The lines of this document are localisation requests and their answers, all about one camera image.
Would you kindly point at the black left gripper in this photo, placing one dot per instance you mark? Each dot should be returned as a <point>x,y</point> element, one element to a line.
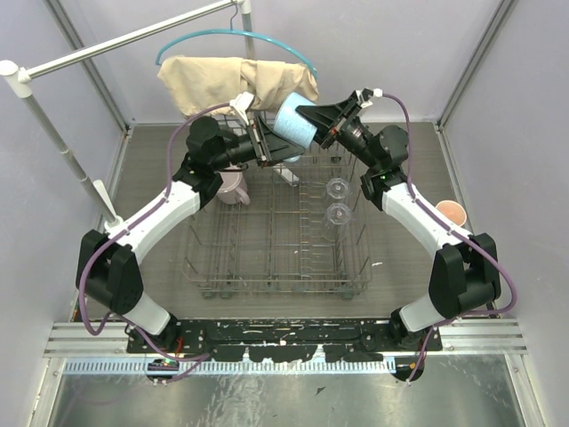
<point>259,143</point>

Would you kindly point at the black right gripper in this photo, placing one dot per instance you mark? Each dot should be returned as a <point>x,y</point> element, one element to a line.
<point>324,117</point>

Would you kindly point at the blue ceramic mug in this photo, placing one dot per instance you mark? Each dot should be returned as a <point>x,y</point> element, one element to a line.
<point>291,125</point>

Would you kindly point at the lilac ceramic mug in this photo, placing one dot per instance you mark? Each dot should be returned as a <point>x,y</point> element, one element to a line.
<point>233,189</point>

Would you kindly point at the clear faceted glass cup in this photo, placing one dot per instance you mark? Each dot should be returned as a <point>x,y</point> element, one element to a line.
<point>337,190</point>

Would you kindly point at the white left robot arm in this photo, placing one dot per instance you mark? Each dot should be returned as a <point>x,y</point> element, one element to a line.
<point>109,262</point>

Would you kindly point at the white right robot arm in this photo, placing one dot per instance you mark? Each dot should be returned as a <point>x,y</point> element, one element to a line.
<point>464,275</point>

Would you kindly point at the beige cloth on hanger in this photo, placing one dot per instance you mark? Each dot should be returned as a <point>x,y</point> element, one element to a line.
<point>198,83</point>

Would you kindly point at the pink ceramic mug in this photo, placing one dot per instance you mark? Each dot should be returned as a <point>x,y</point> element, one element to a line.
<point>453,211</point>

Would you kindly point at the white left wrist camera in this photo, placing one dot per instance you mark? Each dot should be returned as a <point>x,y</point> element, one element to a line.
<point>240,106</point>

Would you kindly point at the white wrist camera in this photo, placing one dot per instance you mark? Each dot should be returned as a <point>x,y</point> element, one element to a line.
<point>365,97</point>
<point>240,106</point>

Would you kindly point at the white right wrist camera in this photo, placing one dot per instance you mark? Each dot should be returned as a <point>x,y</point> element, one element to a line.
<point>365,97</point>

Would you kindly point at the grey wire dish rack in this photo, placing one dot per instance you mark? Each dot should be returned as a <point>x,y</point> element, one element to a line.
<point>276,243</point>

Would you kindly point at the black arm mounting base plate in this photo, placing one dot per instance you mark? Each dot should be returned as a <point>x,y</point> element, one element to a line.
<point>286,340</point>

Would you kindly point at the white clothes rail stand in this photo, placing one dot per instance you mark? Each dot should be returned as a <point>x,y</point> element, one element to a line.
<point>44,210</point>

